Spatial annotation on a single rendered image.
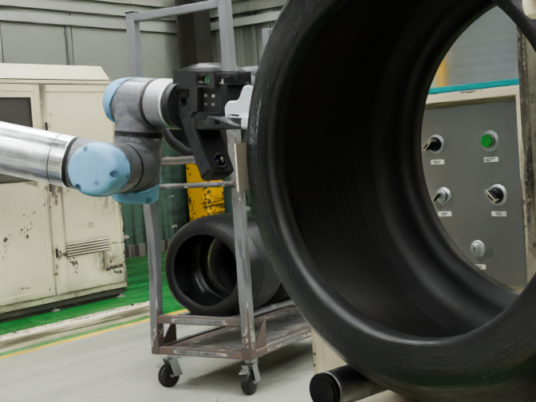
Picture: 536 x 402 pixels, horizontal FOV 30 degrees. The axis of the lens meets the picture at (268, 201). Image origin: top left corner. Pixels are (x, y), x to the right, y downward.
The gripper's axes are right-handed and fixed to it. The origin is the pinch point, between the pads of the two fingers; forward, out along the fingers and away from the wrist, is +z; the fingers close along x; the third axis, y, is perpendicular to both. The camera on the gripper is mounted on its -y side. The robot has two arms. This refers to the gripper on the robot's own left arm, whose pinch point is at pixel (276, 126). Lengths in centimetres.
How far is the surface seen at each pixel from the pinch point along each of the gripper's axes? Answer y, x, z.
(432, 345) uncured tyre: -20.4, -11.7, 35.2
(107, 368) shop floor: -167, 228, -361
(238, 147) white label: -2.0, -10.7, 4.1
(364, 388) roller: -29.8, -5.8, 21.4
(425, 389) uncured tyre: -26.0, -10.0, 33.3
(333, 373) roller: -27.5, -9.8, 19.8
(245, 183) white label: -6.7, -9.4, 4.1
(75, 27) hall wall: 43, 565, -892
